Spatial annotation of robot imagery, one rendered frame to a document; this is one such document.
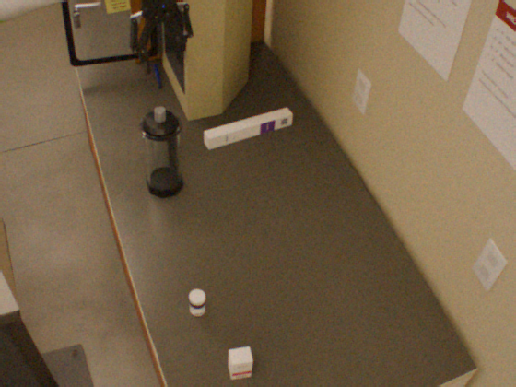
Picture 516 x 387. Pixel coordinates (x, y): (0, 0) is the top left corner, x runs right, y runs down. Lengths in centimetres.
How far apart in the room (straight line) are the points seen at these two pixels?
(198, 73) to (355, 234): 64
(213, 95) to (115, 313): 111
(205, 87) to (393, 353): 94
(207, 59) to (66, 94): 197
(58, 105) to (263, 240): 222
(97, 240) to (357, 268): 153
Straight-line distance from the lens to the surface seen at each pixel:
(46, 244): 278
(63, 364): 241
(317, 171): 170
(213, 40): 167
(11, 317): 147
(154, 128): 145
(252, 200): 160
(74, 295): 259
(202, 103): 180
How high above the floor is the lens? 213
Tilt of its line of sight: 48 degrees down
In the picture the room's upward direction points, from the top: 3 degrees clockwise
